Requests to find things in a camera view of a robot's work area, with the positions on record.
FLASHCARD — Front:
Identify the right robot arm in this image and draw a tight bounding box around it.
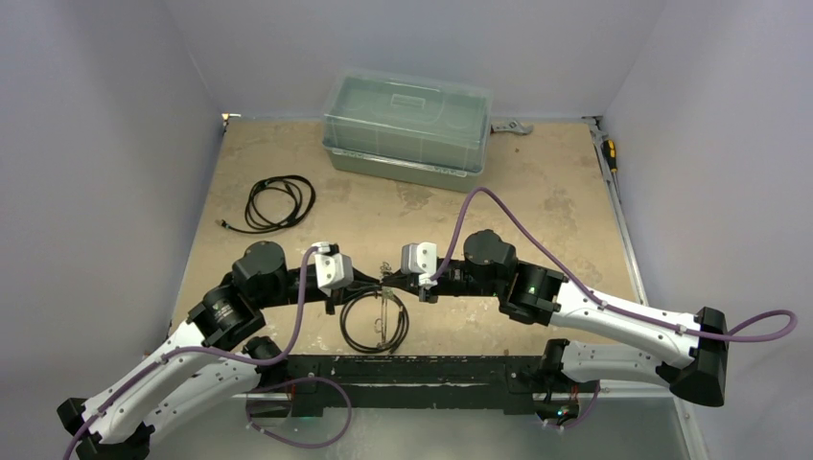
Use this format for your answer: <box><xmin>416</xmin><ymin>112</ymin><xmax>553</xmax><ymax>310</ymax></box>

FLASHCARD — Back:
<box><xmin>383</xmin><ymin>230</ymin><xmax>729</xmax><ymax>407</ymax></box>

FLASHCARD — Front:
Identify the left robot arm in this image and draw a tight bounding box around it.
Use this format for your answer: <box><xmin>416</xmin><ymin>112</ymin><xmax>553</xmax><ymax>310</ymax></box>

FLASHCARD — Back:
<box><xmin>58</xmin><ymin>241</ymin><xmax>381</xmax><ymax>459</ymax></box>

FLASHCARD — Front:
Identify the silver adjustable wrench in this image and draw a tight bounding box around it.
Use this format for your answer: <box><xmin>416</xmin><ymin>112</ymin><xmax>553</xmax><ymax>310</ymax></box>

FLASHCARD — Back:
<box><xmin>491</xmin><ymin>119</ymin><xmax>534</xmax><ymax>136</ymax></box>

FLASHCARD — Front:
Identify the yellow black screwdriver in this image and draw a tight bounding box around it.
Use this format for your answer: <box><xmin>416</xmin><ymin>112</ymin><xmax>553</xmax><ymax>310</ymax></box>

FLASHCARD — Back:
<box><xmin>601</xmin><ymin>139</ymin><xmax>618</xmax><ymax>173</ymax></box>

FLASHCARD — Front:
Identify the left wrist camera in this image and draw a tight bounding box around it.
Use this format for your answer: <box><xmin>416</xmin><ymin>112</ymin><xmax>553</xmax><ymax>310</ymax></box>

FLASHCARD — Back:
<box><xmin>312</xmin><ymin>241</ymin><xmax>355</xmax><ymax>295</ymax></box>

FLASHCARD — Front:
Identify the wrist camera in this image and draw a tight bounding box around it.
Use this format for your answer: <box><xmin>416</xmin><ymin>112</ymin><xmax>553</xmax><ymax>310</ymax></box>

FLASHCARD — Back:
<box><xmin>312</xmin><ymin>241</ymin><xmax>355</xmax><ymax>295</ymax></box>
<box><xmin>401</xmin><ymin>241</ymin><xmax>438</xmax><ymax>288</ymax></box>

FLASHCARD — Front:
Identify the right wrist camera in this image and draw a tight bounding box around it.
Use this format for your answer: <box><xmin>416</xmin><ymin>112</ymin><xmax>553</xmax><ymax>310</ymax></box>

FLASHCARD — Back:
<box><xmin>401</xmin><ymin>241</ymin><xmax>438</xmax><ymax>288</ymax></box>

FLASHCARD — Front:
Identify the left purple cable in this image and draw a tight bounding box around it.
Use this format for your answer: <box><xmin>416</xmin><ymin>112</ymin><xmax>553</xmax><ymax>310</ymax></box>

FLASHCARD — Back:
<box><xmin>61</xmin><ymin>245</ymin><xmax>322</xmax><ymax>460</ymax></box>

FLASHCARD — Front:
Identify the round black cable loop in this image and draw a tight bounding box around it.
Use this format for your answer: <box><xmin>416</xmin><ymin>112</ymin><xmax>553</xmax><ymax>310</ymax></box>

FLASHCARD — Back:
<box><xmin>339</xmin><ymin>287</ymin><xmax>411</xmax><ymax>356</ymax></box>

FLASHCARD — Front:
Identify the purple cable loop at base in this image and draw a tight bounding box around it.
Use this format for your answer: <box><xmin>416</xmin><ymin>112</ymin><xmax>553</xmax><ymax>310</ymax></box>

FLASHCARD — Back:
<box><xmin>244</xmin><ymin>374</ymin><xmax>355</xmax><ymax>450</ymax></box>

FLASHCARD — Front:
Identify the coiled black USB cable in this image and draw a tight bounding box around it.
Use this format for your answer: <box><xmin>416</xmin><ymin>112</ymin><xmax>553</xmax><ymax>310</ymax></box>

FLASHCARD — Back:
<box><xmin>217</xmin><ymin>174</ymin><xmax>317</xmax><ymax>235</ymax></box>

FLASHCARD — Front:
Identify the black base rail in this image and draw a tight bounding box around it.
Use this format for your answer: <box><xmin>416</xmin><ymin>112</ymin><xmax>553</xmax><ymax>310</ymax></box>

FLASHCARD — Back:
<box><xmin>255</xmin><ymin>339</ymin><xmax>598</xmax><ymax>423</ymax></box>

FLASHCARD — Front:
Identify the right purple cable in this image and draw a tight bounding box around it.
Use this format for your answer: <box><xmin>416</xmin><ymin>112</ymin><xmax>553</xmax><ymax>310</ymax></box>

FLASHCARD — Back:
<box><xmin>431</xmin><ymin>186</ymin><xmax>799</xmax><ymax>344</ymax></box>

